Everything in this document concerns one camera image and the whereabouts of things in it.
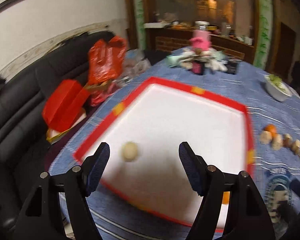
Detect orange tangerine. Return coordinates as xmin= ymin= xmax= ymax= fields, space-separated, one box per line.
xmin=222 ymin=191 xmax=230 ymax=205
xmin=263 ymin=124 xmax=277 ymax=138

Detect white bowl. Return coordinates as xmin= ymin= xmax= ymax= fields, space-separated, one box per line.
xmin=264 ymin=75 xmax=292 ymax=102

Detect black jar with pink label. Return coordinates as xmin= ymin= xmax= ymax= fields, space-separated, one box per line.
xmin=192 ymin=60 xmax=205 ymax=75

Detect beige round fruit ball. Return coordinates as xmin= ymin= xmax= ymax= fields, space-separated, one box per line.
xmin=121 ymin=141 xmax=139 ymax=162

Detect wooden sideboard cabinet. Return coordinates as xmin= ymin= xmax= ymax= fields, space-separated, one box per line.
xmin=144 ymin=23 xmax=256 ymax=64

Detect orange tangerine in box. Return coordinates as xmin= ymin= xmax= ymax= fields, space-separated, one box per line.
xmin=222 ymin=191 xmax=230 ymax=205

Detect red plastic bag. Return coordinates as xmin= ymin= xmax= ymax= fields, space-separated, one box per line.
xmin=85 ymin=36 xmax=126 ymax=107

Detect small black cup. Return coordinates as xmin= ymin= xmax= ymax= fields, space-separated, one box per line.
xmin=225 ymin=59 xmax=241 ymax=75

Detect green leafy vegetables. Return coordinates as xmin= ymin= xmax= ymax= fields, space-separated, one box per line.
xmin=269 ymin=74 xmax=282 ymax=87

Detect black leather sofa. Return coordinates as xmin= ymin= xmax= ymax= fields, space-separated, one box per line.
xmin=0 ymin=31 xmax=114 ymax=239

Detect blue plaid tablecloth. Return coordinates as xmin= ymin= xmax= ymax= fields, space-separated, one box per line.
xmin=49 ymin=61 xmax=300 ymax=239

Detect red white shallow box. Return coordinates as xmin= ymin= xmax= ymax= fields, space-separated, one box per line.
xmin=74 ymin=77 xmax=255 ymax=226

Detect pink wrapped glass jar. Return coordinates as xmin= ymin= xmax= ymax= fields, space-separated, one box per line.
xmin=190 ymin=29 xmax=211 ymax=51

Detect red gift box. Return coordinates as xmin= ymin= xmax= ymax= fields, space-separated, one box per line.
xmin=42 ymin=80 xmax=90 ymax=132

